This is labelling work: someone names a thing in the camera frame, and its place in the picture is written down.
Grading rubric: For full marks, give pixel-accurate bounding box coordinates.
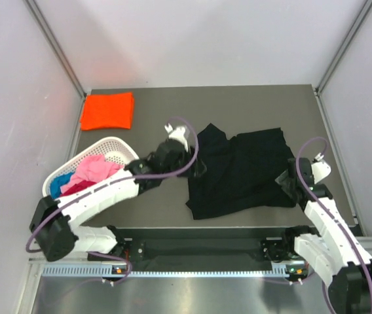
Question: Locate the white plastic laundry basket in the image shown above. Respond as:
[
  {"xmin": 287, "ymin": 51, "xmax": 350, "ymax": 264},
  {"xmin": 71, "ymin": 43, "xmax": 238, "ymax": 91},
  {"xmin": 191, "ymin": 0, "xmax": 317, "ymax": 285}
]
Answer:
[{"xmin": 42, "ymin": 137, "xmax": 139, "ymax": 196}]

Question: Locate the slotted grey cable duct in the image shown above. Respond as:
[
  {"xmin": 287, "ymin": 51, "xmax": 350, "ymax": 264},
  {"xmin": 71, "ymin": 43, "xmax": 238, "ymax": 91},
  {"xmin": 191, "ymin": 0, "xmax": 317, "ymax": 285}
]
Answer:
[{"xmin": 42, "ymin": 264, "xmax": 308, "ymax": 278}]

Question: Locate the right aluminium frame post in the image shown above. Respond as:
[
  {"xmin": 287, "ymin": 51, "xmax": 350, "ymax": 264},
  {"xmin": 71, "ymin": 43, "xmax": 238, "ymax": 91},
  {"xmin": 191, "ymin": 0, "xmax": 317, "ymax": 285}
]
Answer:
[{"xmin": 315, "ymin": 0, "xmax": 372, "ymax": 94}]

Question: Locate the magenta t-shirt in basket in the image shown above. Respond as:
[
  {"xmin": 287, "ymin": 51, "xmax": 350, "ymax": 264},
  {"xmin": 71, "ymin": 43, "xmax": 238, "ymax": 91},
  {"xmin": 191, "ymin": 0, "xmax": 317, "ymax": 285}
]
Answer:
[{"xmin": 60, "ymin": 181, "xmax": 95, "ymax": 197}]

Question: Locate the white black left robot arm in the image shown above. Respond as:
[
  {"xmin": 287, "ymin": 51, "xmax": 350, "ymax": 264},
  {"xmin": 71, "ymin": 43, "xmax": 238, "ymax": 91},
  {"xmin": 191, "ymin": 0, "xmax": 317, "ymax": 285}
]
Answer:
[{"xmin": 29, "ymin": 137, "xmax": 206, "ymax": 262}]

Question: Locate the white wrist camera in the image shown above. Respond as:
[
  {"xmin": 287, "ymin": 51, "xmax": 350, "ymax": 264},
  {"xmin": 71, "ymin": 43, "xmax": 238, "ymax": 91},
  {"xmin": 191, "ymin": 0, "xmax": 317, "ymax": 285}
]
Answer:
[
  {"xmin": 164, "ymin": 122, "xmax": 190, "ymax": 150},
  {"xmin": 311, "ymin": 153, "xmax": 331, "ymax": 184}
]

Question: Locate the pink t-shirt in basket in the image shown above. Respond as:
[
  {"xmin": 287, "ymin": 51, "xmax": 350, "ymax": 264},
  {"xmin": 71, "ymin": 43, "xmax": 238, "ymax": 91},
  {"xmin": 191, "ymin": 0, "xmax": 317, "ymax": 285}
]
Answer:
[{"xmin": 61, "ymin": 155, "xmax": 123, "ymax": 193}]

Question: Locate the left aluminium frame post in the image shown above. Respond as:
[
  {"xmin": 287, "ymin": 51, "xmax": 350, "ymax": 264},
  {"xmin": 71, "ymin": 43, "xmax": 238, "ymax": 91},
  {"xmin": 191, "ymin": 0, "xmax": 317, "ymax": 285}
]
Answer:
[{"xmin": 23, "ymin": 0, "xmax": 88, "ymax": 99}]

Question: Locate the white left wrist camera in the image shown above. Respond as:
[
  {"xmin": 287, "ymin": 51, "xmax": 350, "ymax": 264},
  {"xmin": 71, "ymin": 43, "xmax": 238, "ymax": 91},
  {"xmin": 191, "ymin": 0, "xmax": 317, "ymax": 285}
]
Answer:
[{"xmin": 164, "ymin": 122, "xmax": 190, "ymax": 150}]

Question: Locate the folded orange t-shirt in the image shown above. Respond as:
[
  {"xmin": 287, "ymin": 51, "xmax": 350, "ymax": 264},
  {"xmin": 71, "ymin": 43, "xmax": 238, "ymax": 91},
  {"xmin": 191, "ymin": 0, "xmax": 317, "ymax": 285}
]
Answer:
[{"xmin": 79, "ymin": 92, "xmax": 135, "ymax": 131}]

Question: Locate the blue t-shirt in basket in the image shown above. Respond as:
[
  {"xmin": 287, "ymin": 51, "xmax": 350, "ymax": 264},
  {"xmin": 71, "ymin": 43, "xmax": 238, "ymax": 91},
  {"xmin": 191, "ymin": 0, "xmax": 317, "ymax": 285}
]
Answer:
[{"xmin": 50, "ymin": 172, "xmax": 74, "ymax": 199}]

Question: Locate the aluminium frame post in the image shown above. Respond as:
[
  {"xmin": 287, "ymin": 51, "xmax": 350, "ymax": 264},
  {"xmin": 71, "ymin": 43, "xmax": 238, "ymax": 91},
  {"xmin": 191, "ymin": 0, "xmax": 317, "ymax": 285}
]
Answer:
[
  {"xmin": 23, "ymin": 0, "xmax": 88, "ymax": 99},
  {"xmin": 315, "ymin": 0, "xmax": 372, "ymax": 94}
]

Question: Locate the black t-shirt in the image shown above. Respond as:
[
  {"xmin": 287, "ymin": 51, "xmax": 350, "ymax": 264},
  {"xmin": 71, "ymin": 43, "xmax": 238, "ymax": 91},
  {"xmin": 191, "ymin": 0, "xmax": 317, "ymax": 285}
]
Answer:
[{"xmin": 186, "ymin": 124, "xmax": 296, "ymax": 220}]

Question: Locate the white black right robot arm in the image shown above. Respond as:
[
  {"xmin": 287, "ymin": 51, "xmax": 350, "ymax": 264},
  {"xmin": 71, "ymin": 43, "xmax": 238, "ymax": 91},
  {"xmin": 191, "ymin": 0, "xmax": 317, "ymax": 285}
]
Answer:
[{"xmin": 276, "ymin": 157, "xmax": 372, "ymax": 313}]

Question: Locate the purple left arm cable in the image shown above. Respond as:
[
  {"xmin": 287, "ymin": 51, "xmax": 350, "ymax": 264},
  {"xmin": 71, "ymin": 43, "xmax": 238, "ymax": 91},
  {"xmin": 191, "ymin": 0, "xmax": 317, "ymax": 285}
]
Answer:
[{"xmin": 25, "ymin": 116, "xmax": 200, "ymax": 253}]

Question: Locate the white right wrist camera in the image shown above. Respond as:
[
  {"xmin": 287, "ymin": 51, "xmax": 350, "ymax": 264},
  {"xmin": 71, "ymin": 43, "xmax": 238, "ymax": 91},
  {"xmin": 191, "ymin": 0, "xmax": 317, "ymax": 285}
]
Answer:
[{"xmin": 311, "ymin": 153, "xmax": 331, "ymax": 184}]

